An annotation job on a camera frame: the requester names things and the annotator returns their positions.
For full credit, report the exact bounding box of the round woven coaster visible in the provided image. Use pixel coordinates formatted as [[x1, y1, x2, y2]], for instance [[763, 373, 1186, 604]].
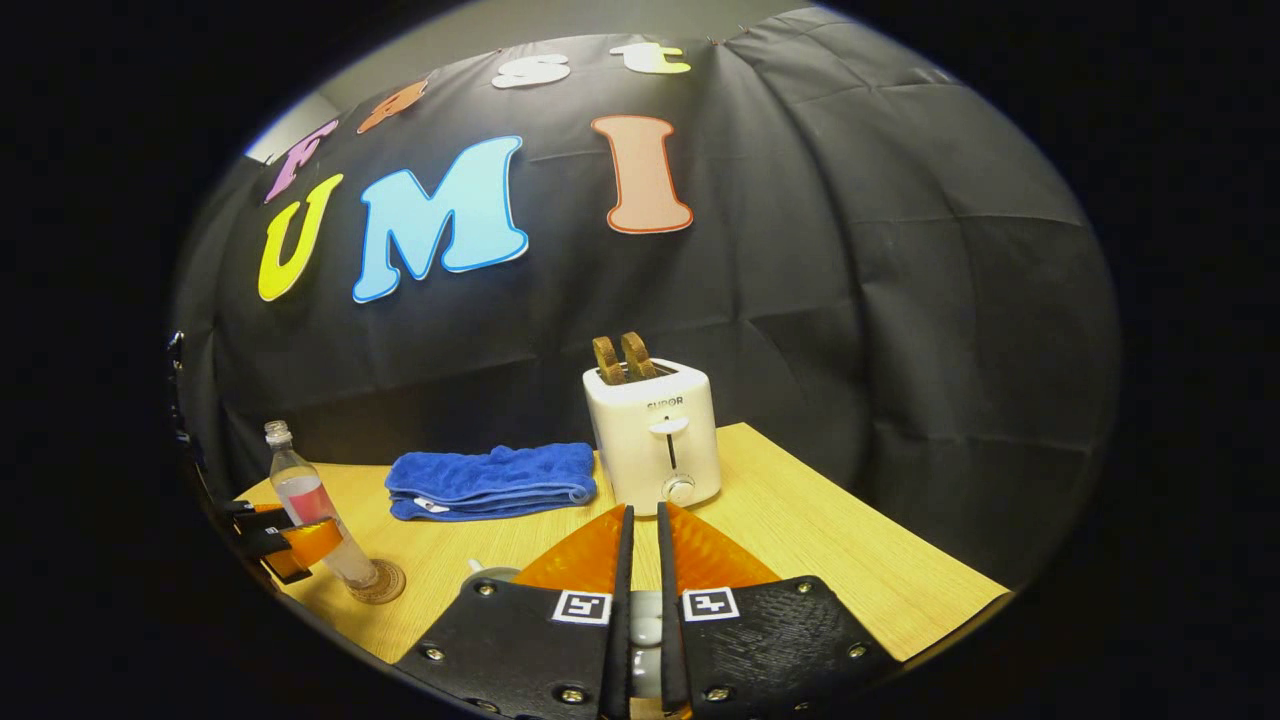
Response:
[[345, 558, 408, 605]]

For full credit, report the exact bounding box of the black backdrop cloth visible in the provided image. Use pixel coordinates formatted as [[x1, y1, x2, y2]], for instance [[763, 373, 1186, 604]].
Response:
[[170, 5, 1126, 591]]

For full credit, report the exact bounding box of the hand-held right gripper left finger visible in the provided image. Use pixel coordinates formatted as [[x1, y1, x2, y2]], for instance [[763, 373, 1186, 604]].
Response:
[[395, 503, 636, 720]]

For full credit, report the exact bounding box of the clear plastic water bottle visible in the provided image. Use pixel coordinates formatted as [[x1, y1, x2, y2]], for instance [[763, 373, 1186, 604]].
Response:
[[263, 420, 381, 591]]

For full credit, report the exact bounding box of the white teacup lid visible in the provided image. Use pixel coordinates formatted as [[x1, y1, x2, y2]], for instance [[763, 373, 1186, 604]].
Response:
[[628, 590, 666, 701]]

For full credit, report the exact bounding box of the folded blue towel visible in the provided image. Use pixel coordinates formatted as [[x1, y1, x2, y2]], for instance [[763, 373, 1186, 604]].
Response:
[[385, 442, 599, 523]]

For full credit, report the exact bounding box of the white toaster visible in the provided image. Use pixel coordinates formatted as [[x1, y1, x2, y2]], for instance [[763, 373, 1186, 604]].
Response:
[[582, 358, 723, 518]]

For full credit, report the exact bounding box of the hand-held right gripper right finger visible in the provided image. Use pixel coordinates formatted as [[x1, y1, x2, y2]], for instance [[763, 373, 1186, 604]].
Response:
[[655, 500, 901, 716]]

